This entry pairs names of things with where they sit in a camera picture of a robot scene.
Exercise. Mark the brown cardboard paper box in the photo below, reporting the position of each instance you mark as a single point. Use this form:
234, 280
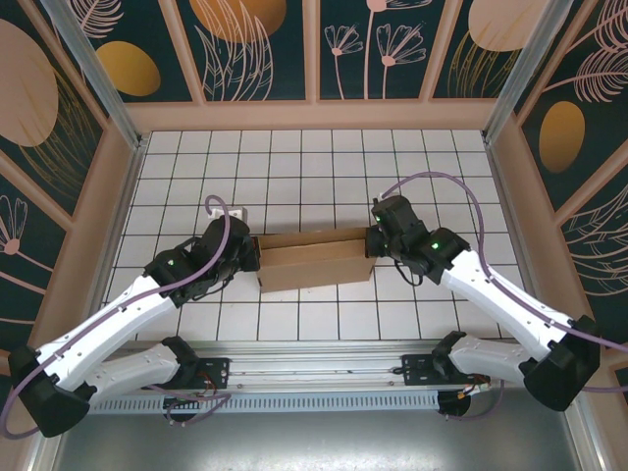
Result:
314, 270

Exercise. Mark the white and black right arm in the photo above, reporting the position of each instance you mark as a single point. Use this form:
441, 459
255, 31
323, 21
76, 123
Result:
490, 294

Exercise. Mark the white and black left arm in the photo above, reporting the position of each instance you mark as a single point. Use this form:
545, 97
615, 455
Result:
113, 314

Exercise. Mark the shiny metal sheet panel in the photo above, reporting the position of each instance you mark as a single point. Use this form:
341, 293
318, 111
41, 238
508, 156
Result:
314, 441

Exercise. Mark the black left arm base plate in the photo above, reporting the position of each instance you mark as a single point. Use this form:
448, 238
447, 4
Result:
216, 370

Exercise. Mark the aluminium mounting rail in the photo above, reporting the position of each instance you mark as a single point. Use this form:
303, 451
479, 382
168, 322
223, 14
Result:
314, 365

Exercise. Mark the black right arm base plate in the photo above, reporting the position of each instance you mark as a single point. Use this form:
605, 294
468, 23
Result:
417, 370

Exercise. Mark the aluminium frame post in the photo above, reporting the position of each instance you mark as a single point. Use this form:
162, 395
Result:
525, 64
98, 73

